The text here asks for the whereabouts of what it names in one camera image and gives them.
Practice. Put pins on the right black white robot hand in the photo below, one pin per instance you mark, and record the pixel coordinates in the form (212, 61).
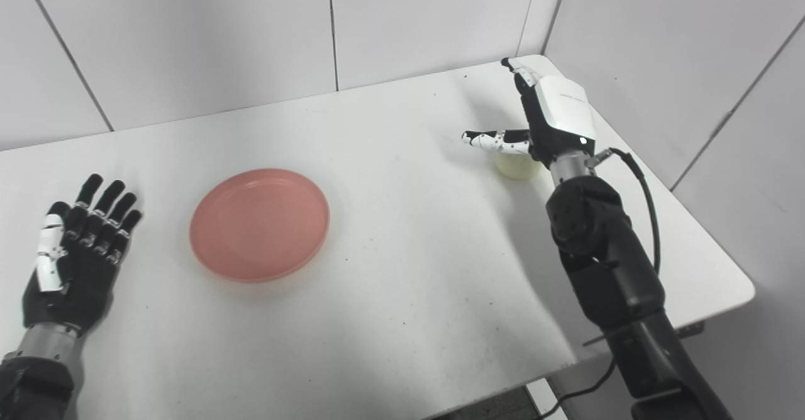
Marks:
(556, 118)

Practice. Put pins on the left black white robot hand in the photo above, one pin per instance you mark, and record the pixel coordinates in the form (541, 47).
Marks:
(75, 263)

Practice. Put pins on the white steamed bun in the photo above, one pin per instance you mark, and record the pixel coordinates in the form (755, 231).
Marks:
(517, 166)

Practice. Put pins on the pink round plate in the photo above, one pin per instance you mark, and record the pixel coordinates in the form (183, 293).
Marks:
(260, 224)

